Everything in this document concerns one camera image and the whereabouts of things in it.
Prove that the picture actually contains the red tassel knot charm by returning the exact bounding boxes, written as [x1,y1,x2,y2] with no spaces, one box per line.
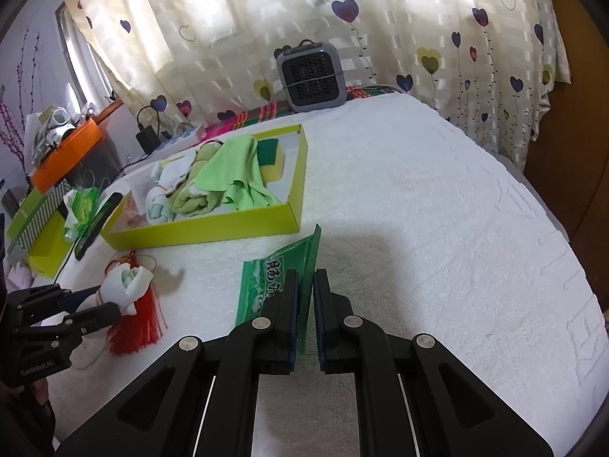
[104,250,167,357]

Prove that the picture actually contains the green printed packet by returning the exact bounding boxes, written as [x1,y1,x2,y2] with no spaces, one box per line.
[235,225,322,354]

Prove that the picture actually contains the green cloth bundle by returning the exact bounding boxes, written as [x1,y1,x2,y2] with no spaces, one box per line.
[168,141,228,217]

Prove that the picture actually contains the light green cloth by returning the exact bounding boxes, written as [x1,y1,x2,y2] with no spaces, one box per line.
[194,136,281,211]

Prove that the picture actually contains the yellow sponge green backing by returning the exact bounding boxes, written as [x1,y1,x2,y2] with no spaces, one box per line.
[257,138,285,184]

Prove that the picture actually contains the left hand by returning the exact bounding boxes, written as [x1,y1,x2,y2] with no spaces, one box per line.
[19,379,52,416]

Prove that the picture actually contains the green striped box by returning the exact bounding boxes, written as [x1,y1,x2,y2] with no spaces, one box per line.
[5,181,71,278]

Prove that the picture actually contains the green tissue packet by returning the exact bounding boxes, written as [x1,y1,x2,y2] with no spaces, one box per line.
[63,187,100,243]

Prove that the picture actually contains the black smartphone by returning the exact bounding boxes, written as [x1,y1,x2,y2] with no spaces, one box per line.
[74,192,123,261]

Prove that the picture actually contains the orange plastic tray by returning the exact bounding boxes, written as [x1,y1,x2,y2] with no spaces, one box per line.
[30,119,104,194]

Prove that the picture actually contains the white fluffy towel cover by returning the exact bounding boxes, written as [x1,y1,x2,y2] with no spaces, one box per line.
[49,94,608,456]

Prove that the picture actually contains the black power adapter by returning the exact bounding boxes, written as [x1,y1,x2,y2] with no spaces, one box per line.
[135,126,161,155]

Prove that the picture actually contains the white blue power strip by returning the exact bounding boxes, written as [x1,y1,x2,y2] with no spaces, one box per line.
[159,126,206,150]

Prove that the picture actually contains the green rimmed shallow box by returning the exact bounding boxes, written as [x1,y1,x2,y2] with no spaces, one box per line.
[100,124,308,251]

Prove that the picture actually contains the pink plaid cloth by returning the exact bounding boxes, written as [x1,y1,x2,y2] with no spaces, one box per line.
[196,86,391,142]

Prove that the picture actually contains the brown wooden wardrobe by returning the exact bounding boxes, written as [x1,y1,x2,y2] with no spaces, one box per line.
[525,0,608,310]

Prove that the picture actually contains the cream heart pattern curtain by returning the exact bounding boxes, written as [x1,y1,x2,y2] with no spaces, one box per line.
[64,0,571,167]

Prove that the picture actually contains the grey small fan heater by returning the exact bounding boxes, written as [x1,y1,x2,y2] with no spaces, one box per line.
[274,40,347,112]

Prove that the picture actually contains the black charger cable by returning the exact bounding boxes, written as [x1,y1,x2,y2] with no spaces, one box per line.
[106,105,165,187]

